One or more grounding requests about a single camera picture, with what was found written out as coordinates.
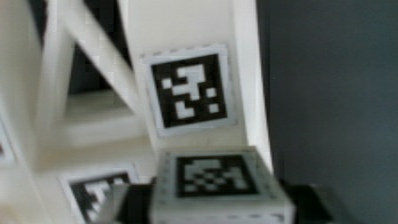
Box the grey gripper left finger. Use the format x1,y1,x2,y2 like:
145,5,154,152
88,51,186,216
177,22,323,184
99,184,152,224

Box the white long chair side front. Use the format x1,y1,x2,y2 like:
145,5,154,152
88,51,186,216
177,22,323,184
0,0,270,224

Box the small white tagged cube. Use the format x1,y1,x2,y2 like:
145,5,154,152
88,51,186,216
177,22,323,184
149,147,295,224

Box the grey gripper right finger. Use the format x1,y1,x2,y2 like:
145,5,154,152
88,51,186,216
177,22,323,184
279,180,337,224

